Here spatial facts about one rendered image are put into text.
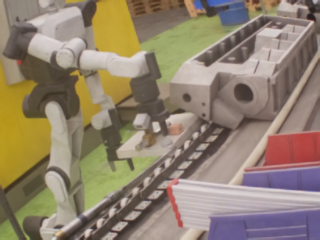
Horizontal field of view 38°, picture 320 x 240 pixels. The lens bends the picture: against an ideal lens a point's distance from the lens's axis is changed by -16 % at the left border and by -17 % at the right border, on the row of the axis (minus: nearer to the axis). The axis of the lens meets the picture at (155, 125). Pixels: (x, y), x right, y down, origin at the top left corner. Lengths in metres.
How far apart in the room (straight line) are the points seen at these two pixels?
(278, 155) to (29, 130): 2.82
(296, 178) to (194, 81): 0.83
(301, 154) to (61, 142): 1.19
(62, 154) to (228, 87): 0.80
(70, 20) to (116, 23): 2.87
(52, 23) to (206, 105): 0.69
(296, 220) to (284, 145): 0.41
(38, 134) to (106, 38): 1.24
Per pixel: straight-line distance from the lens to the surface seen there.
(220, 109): 1.88
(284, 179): 1.17
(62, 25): 2.06
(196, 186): 1.12
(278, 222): 1.02
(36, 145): 4.02
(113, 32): 4.88
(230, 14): 8.76
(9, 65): 3.73
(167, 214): 1.45
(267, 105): 1.86
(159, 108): 1.82
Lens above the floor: 1.42
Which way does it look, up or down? 18 degrees down
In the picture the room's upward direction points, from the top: 17 degrees counter-clockwise
